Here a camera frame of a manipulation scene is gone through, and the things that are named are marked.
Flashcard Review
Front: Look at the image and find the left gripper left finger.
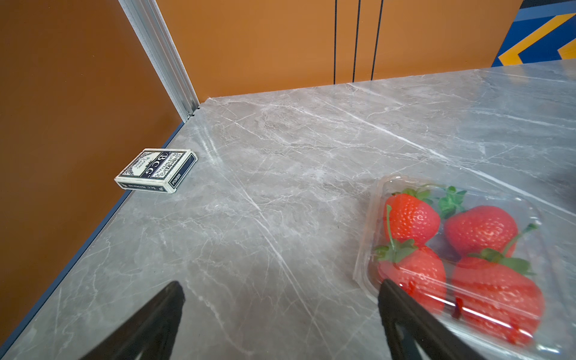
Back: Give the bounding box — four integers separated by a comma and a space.
83, 281, 185, 359

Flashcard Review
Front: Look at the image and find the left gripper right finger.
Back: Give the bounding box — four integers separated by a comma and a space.
377, 279, 483, 359

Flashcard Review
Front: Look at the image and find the packed strawberry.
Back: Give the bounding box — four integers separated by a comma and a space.
373, 204, 447, 314
438, 186, 519, 257

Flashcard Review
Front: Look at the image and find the clear plastic clamshell container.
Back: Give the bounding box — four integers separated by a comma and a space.
353, 175, 575, 359

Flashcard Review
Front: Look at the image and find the left aluminium corner post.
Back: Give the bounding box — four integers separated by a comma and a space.
119, 0, 200, 123

